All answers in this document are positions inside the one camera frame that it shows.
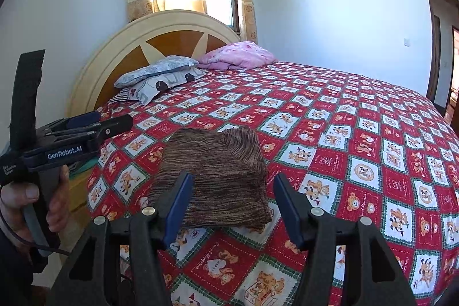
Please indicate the red checked printed blanket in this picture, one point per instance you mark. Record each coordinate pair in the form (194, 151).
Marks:
(340, 148)

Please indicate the white pillow with dark spots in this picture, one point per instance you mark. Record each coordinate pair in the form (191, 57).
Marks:
(168, 83)

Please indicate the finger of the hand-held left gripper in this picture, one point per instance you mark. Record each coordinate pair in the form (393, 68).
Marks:
(114, 125)
(84, 119)

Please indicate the striped pillow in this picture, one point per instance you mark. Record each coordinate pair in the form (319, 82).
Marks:
(120, 96)

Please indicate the pink pillow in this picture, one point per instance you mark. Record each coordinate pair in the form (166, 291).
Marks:
(236, 55)

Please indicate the person's left forearm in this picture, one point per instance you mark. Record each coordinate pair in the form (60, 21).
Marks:
(12, 273)

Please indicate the green cloth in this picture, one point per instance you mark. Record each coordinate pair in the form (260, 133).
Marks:
(82, 170)

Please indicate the brown door frame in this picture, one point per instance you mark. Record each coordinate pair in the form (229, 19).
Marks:
(434, 51)

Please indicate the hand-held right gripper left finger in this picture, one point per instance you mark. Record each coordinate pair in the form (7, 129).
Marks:
(179, 209)

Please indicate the person's left hand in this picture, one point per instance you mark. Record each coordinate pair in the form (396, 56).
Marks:
(21, 193)

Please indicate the grey-blue patterned pillow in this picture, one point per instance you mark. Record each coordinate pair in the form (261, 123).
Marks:
(154, 71)

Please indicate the brown knitted sweater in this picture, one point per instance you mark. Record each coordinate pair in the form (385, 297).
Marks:
(215, 177)

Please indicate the yellow wooden nightstand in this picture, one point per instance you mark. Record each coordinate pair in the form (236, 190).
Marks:
(79, 198)

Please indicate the cream and wood headboard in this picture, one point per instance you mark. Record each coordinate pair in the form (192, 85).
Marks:
(107, 51)

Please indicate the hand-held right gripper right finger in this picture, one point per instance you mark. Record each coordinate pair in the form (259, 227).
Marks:
(290, 209)

